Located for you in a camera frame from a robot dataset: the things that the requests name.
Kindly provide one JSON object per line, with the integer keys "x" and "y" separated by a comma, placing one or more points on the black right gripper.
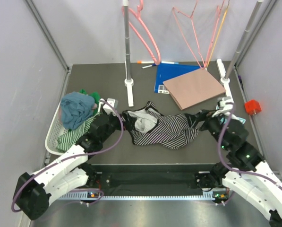
{"x": 205, "y": 115}

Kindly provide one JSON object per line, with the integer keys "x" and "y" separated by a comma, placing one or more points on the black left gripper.
{"x": 129, "y": 120}

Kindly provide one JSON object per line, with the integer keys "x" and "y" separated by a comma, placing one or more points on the black white striped tank top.
{"x": 152, "y": 127}

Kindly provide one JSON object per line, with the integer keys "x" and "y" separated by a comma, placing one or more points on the thick pink plastic hanger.
{"x": 156, "y": 57}

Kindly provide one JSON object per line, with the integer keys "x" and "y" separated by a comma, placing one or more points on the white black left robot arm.
{"x": 36, "y": 192}

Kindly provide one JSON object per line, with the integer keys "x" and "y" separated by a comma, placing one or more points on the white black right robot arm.
{"x": 242, "y": 168}

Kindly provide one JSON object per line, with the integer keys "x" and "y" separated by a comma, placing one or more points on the yellow thin hanger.
{"x": 220, "y": 21}

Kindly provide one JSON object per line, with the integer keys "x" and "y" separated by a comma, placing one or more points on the pink folder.
{"x": 193, "y": 88}

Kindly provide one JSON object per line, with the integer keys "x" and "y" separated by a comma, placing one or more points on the teal cat-ear headphones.
{"x": 237, "y": 119}

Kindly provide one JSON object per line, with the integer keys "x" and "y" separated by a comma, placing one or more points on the white left rack base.
{"x": 129, "y": 85}

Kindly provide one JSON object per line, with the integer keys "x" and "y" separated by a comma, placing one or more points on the white rack base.
{"x": 129, "y": 85}
{"x": 225, "y": 82}

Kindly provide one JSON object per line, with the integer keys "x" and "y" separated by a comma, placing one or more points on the white right rack base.
{"x": 225, "y": 82}

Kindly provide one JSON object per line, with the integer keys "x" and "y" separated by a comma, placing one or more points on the blue folder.
{"x": 168, "y": 71}

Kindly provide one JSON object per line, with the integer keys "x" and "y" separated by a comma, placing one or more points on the blue-grey cloth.
{"x": 75, "y": 109}

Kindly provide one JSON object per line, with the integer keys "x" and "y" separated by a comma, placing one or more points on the orange-capped white marker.
{"x": 145, "y": 62}

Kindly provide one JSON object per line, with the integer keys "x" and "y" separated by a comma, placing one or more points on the blue-capped white marker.
{"x": 148, "y": 66}

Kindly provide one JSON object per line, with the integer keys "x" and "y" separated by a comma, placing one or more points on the red cube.
{"x": 252, "y": 107}

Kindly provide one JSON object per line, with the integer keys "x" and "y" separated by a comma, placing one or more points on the green white striped cloth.
{"x": 66, "y": 140}

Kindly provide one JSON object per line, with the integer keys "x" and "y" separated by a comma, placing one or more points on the light-blue-capped white marker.
{"x": 169, "y": 62}

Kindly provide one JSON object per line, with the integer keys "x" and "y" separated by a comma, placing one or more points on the white laundry basket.
{"x": 56, "y": 129}

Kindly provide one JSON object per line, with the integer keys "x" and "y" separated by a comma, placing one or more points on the silver left rack pole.
{"x": 127, "y": 42}

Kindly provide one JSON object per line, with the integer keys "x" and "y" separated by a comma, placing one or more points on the silver rack pole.
{"x": 243, "y": 38}
{"x": 127, "y": 42}

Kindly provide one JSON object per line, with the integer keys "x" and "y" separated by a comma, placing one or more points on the silver right rack pole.
{"x": 243, "y": 38}

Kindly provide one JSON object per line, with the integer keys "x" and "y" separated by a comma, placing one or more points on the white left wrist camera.
{"x": 108, "y": 106}

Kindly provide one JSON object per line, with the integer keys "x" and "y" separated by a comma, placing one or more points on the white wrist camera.
{"x": 108, "y": 106}
{"x": 224, "y": 102}

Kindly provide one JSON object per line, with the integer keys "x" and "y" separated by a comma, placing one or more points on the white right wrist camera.
{"x": 224, "y": 102}

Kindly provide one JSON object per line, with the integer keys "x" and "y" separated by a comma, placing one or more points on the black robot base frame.
{"x": 152, "y": 179}

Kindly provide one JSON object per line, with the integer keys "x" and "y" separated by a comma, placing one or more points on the thin pink wire hanger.
{"x": 185, "y": 23}

